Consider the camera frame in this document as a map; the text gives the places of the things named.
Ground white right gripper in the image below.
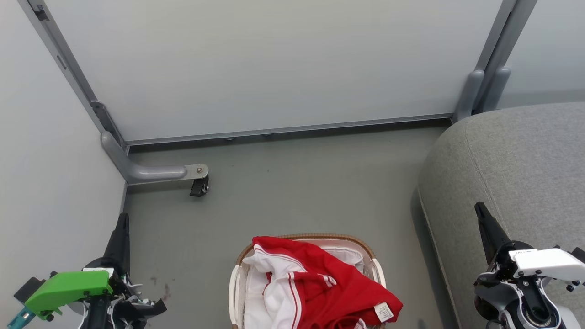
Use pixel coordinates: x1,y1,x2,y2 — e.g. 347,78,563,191
474,202,585,292

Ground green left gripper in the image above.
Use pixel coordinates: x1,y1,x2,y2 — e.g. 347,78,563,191
14,212,168,321

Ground red shorts with white trim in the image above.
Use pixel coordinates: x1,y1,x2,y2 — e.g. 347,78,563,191
292,256,404,329

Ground red and white sports shirt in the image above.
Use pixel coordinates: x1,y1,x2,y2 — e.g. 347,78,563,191
242,236,341,329

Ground grey fabric sofa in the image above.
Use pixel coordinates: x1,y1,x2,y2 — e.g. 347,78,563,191
417,102,585,329

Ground grey partition foot bar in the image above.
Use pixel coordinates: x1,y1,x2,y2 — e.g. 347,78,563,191
101,131,210,186

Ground black caster wheel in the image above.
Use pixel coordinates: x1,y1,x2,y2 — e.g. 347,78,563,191
189,175,210,198

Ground white side partition panel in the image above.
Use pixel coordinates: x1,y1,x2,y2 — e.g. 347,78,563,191
0,0,128,329

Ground white laundry basket brown rim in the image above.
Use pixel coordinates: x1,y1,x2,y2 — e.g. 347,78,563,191
228,233,387,329

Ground white basket liner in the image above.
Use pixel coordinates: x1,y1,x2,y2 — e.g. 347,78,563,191
320,246,366,275

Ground narrow white partition panel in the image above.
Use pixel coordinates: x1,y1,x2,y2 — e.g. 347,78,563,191
496,0,585,111

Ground large white partition panel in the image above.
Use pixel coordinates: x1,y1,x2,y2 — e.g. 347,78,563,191
17,0,539,147

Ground teal cable connector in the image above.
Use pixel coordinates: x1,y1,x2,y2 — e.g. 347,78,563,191
6,306,36,329

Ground grey partition corner post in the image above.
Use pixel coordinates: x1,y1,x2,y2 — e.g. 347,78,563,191
453,68,512,123

